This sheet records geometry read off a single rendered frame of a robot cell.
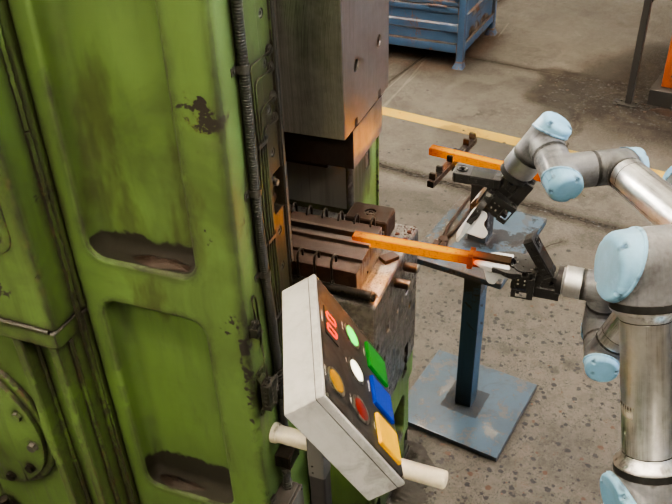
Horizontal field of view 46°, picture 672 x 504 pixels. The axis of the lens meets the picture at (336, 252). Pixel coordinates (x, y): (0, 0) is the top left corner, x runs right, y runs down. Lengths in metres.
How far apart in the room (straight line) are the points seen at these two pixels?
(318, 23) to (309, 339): 0.62
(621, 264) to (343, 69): 0.68
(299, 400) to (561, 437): 1.71
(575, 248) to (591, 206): 0.40
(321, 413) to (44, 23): 0.90
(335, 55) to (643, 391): 0.85
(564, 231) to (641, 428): 2.59
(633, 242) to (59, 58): 1.12
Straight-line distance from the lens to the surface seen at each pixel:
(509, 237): 2.53
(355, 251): 2.00
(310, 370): 1.38
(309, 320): 1.48
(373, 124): 1.88
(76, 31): 1.66
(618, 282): 1.33
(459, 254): 1.96
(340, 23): 1.60
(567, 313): 3.45
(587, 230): 3.99
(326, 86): 1.66
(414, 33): 5.73
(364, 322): 1.98
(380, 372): 1.64
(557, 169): 1.67
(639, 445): 1.45
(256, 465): 2.08
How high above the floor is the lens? 2.14
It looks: 35 degrees down
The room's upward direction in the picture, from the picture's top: 2 degrees counter-clockwise
